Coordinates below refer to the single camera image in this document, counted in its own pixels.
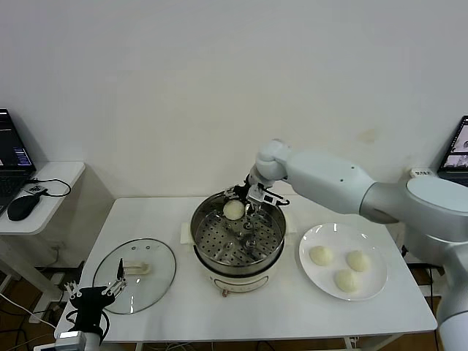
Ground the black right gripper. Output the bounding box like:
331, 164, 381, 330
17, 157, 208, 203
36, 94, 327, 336
222, 174, 257, 222

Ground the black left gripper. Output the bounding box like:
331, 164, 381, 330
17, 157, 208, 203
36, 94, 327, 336
64, 257, 128, 333

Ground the white steamed baozi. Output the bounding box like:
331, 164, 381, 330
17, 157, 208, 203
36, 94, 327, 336
333, 269, 361, 294
222, 200, 245, 221
345, 249, 371, 273
309, 245, 334, 266

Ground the glass lid with cream handle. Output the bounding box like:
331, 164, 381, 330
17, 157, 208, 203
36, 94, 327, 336
91, 238, 177, 315

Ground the white floor power strip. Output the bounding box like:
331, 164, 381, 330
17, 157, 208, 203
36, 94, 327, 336
28, 310, 56, 325

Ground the cream electric cooking pot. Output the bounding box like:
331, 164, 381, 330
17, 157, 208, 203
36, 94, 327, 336
179, 213, 298, 298

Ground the white side desk with mouse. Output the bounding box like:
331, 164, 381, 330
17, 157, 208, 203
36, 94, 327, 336
0, 161, 87, 304

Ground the black computer mouse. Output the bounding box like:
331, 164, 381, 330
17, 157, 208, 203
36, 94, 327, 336
7, 195, 40, 222

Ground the white round plate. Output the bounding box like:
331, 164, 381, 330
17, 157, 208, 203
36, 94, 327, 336
298, 223, 388, 301

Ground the black laptop with dark screen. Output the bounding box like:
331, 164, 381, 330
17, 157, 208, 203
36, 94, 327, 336
0, 107, 38, 216

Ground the white side desk with label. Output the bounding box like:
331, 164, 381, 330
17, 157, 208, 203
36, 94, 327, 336
407, 166, 445, 182

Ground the grey laptop with image windows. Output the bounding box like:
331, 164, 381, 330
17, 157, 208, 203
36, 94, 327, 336
440, 115, 468, 180

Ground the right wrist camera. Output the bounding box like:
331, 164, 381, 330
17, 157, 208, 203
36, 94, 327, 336
247, 184, 278, 205

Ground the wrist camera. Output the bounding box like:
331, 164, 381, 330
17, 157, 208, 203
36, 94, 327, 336
247, 184, 278, 205
39, 331, 87, 351

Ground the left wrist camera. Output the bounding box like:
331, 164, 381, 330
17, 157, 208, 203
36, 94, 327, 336
39, 331, 87, 351

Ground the black dongle cable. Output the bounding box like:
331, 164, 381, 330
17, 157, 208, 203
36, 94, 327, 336
29, 177, 72, 198

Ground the black cable with adapter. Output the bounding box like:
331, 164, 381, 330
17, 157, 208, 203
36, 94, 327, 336
401, 243, 445, 312

